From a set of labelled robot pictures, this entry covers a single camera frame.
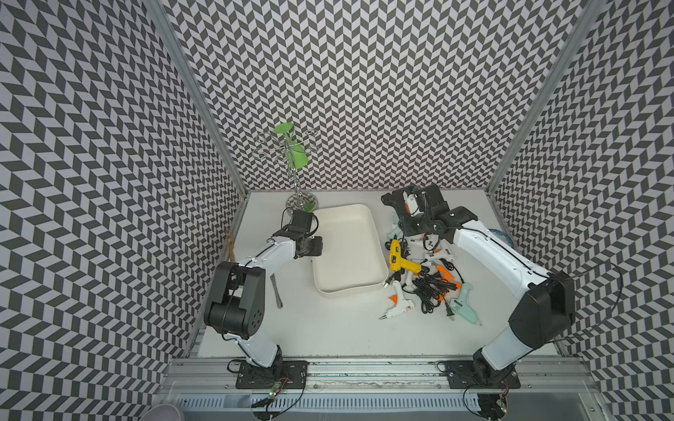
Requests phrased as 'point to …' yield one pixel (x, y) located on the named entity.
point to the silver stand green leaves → (290, 150)
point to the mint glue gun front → (462, 306)
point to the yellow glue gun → (397, 262)
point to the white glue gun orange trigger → (440, 253)
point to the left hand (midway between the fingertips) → (315, 247)
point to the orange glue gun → (447, 276)
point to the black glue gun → (396, 199)
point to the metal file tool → (279, 298)
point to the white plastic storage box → (353, 254)
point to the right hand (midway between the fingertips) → (407, 225)
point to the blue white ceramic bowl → (501, 237)
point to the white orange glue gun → (401, 304)
